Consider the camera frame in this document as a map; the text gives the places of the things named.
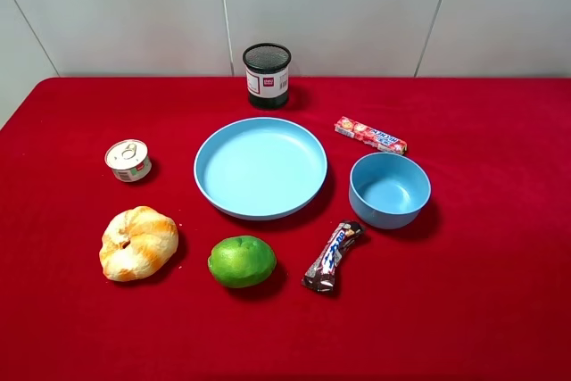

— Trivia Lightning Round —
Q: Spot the red candy stick pack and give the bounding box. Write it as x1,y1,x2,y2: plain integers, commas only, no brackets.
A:
335,117,408,155

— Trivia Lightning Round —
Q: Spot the black mesh pen holder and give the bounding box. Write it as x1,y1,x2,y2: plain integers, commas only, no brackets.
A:
243,43,292,110

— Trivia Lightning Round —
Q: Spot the brown chocolate bar wrapper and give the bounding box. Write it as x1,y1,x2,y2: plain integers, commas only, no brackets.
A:
302,221,364,293

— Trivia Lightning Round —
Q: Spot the small tin can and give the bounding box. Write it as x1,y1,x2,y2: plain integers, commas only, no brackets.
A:
104,139,152,183

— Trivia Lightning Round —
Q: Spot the croissant bread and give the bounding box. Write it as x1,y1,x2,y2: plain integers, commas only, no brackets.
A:
99,206,178,282

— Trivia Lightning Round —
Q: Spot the light blue bowl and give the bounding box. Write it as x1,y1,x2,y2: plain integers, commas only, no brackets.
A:
349,153,432,229

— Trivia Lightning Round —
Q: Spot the green lime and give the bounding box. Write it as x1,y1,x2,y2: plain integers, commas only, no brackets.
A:
207,236,277,288

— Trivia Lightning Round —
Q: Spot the red tablecloth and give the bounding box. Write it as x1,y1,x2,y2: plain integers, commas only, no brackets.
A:
1,78,570,380

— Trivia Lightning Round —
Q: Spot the large light blue plate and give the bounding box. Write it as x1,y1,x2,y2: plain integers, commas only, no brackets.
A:
194,117,328,221

